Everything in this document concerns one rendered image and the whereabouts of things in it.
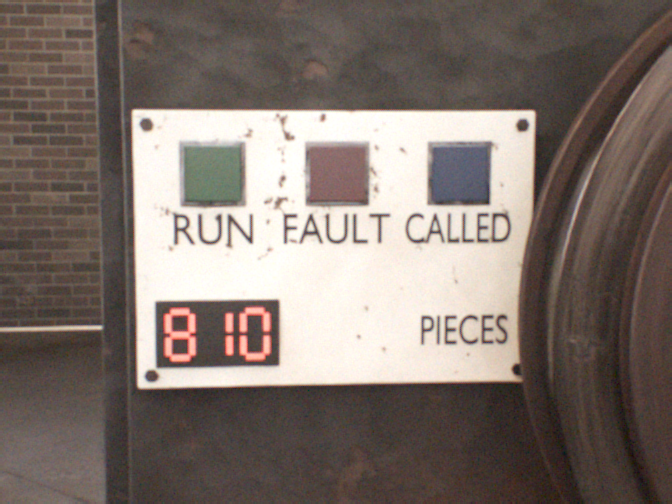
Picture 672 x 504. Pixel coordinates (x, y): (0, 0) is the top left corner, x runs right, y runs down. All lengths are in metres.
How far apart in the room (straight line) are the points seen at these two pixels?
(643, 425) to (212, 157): 0.30
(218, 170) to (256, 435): 0.18
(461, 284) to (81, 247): 6.14
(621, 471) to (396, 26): 0.31
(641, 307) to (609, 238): 0.04
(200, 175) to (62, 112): 6.10
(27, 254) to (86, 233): 0.40
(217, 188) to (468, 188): 0.16
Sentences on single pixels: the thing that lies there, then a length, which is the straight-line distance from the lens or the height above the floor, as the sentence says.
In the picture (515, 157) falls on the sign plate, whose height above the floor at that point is 1.21.
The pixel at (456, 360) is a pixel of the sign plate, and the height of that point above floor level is 1.08.
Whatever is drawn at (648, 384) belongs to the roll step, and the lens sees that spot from 0.55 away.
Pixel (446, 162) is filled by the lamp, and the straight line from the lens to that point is 0.65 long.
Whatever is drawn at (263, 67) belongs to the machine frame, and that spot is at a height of 1.27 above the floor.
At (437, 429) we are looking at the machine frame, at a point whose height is 1.02.
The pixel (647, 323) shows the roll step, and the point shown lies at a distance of 0.54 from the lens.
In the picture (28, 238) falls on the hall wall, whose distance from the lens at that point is 6.81.
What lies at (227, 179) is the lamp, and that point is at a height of 1.20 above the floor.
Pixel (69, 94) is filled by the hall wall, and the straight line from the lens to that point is 6.73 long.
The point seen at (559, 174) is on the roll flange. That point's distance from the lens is 0.60.
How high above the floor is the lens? 1.22
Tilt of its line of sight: 6 degrees down
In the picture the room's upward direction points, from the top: straight up
